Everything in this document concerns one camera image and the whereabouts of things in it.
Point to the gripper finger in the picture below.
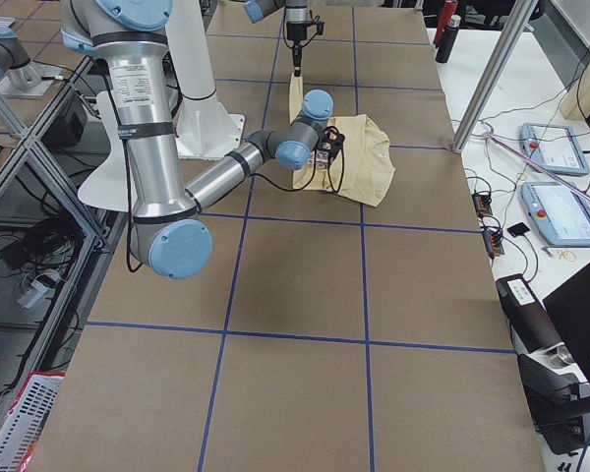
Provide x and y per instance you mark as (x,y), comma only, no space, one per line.
(297,55)

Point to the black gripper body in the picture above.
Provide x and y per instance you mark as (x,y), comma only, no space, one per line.
(323,158)
(295,32)

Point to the cream long-sleeve graphic shirt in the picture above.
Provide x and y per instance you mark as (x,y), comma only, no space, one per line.
(363,173)

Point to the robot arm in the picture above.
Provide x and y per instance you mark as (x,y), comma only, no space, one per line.
(294,10)
(132,38)

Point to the black water bottle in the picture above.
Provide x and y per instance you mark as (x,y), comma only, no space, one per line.
(448,38)

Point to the red water bottle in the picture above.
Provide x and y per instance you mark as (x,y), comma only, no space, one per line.
(447,11)

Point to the orange terminal board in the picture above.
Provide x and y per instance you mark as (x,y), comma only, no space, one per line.
(482,204)

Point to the small black square pad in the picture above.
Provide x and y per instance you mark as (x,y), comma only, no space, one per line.
(519,229)

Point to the upper blue teach pendant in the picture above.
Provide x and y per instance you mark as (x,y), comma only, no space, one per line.
(553,147)

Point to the blue teach pendant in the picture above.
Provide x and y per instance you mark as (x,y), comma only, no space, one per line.
(561,217)
(553,147)

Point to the white curved plastic chair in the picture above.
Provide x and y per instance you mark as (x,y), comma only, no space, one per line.
(106,186)

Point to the lower blue teach pendant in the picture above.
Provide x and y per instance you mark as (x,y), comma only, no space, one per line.
(561,217)

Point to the black box white label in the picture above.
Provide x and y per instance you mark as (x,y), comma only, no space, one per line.
(526,313)

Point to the black monitor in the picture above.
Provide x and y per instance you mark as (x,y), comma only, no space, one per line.
(568,307)

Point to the white perforated basket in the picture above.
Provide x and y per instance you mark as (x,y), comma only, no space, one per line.
(26,418)

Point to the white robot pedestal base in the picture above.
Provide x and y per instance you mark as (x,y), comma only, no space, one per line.
(205,129)

